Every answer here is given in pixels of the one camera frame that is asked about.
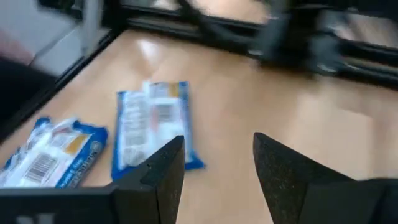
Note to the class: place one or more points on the black aluminium table frame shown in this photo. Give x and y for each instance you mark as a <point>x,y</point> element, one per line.
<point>186,26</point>

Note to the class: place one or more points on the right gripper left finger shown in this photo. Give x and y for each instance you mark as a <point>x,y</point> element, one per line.
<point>155,186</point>

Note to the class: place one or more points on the blue Maruchan ramen packet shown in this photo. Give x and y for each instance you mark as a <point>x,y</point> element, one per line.
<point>146,124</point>
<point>56,152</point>

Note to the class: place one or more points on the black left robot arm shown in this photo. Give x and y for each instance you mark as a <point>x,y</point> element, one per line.
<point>270,37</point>

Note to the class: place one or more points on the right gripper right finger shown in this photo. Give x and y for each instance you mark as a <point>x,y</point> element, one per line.
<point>286,180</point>

